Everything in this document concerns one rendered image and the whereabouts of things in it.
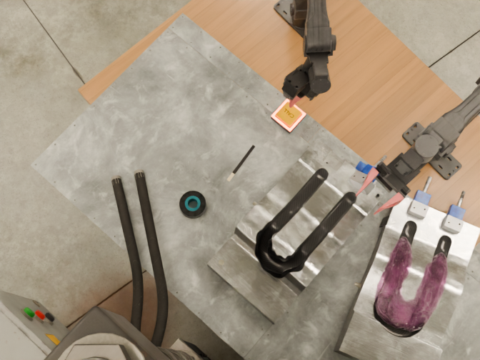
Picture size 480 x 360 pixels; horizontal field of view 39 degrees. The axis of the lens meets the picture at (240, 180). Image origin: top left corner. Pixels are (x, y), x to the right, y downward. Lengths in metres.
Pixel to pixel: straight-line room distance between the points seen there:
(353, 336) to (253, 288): 0.31
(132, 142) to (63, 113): 1.00
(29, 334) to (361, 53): 1.39
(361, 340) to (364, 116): 0.71
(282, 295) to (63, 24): 1.82
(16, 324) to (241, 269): 0.77
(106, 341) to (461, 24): 2.76
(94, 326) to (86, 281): 2.07
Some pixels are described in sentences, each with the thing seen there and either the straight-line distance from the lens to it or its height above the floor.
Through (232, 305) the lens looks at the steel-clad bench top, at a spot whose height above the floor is 0.80.
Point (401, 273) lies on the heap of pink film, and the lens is 1.97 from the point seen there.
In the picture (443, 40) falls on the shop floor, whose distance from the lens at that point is 3.30.
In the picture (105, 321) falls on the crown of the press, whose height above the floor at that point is 2.01.
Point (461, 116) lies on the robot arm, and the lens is 1.79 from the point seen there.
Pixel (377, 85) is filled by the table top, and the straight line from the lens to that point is 2.24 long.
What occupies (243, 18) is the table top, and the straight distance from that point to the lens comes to 2.30.
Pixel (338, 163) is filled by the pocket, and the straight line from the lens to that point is 2.06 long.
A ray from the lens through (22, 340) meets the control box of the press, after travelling 1.41.
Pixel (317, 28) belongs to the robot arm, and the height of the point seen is 1.17.
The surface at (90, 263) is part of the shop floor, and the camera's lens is 2.91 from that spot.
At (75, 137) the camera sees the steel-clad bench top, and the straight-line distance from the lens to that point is 2.19.
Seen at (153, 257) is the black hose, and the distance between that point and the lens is 1.96.
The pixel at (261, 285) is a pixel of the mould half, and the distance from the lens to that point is 1.97.
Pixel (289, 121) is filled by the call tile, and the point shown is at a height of 0.84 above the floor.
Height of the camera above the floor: 2.82
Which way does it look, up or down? 75 degrees down
